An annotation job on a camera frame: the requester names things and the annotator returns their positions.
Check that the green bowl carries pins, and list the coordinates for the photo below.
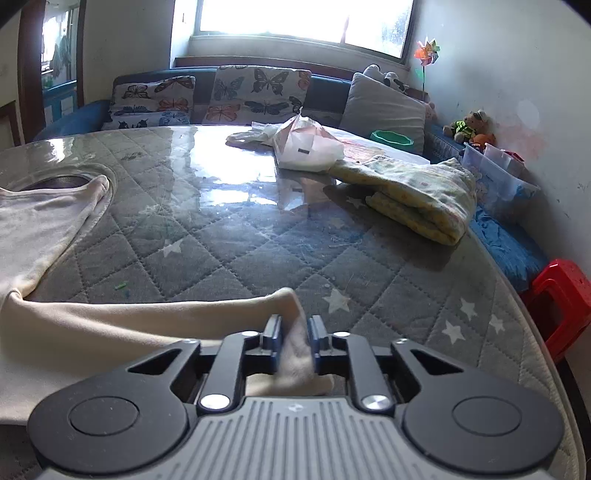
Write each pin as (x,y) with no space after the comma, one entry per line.
(391,137)

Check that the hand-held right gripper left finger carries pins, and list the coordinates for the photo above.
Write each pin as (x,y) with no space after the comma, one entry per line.
(276,344)

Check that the teddy bear with green vest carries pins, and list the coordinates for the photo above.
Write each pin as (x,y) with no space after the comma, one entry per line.
(466,127)

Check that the grey cushion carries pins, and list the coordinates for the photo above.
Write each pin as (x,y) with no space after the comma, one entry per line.
(383,110)

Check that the yellow folded cloth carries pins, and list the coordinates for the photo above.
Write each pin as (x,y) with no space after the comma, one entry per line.
(415,189)

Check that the white plastic bag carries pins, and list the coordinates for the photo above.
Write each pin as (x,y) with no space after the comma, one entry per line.
(304,147)

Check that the colourful pinwheel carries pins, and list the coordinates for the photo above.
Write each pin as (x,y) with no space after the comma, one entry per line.
(427,50)

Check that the red plastic stool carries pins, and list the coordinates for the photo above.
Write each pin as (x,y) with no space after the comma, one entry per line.
(558,304)

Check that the cream garment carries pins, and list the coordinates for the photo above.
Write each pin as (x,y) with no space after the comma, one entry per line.
(92,332)

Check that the white plush toy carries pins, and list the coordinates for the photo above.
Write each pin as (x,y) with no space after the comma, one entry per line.
(371,71)

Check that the window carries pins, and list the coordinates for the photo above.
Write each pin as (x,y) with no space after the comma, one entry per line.
(300,18)

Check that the panda plush toy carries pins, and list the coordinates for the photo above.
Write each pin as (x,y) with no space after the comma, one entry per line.
(395,83)

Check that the clear plastic storage box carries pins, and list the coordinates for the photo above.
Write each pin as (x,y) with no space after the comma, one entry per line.
(498,180)

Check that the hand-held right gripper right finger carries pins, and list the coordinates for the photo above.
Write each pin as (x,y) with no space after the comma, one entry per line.
(315,345)

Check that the small butterfly print pillow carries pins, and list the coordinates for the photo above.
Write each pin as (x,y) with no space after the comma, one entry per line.
(138,120)

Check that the medium butterfly print pillow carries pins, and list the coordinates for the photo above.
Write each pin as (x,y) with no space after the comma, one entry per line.
(152,94)

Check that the large butterfly print pillow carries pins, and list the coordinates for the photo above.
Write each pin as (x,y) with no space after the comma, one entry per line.
(258,94)

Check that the brown door frame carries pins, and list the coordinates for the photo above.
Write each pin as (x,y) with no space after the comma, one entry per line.
(27,69)

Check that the clear crumpled plastic bag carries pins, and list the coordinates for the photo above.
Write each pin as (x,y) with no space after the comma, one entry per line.
(249,137)

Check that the orange toy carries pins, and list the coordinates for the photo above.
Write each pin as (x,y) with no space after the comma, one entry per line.
(484,139)

